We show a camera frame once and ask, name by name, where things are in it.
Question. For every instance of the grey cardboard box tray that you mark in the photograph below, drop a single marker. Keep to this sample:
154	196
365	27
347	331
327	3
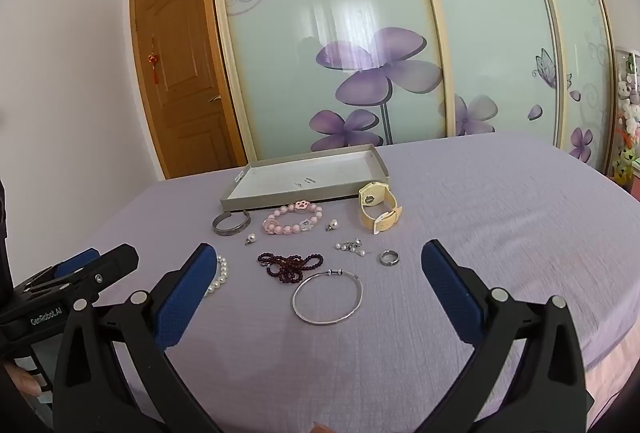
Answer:
305	175

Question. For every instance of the pink bed sheet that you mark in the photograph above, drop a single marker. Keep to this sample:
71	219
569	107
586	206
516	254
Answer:
612	363

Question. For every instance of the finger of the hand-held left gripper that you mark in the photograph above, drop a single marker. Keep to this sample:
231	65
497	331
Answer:
75	261
107	269

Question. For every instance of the wooden door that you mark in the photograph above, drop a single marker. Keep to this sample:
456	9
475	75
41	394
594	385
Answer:
185	63

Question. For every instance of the person's left hand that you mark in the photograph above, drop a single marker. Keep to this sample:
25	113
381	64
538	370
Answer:
22	383

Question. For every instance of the silver drop earring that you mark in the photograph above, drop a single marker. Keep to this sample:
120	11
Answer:
332	226
250	239

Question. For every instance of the shelf of plush toys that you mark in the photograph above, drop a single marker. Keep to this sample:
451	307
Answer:
627	108

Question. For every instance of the red knot ornament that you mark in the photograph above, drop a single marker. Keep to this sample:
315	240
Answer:
154	60

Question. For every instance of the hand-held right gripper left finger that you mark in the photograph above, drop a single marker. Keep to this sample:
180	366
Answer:
185	298

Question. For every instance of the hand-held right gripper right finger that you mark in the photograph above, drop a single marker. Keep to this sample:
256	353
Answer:
450	293

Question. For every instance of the yellow small box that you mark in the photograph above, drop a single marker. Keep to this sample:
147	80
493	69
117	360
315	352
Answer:
372	200

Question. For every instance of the thin silver bangle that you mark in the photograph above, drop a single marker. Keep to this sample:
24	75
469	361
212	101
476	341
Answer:
325	319

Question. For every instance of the pearl stud earring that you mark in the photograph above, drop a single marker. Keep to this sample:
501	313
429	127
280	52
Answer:
341	246
360	251

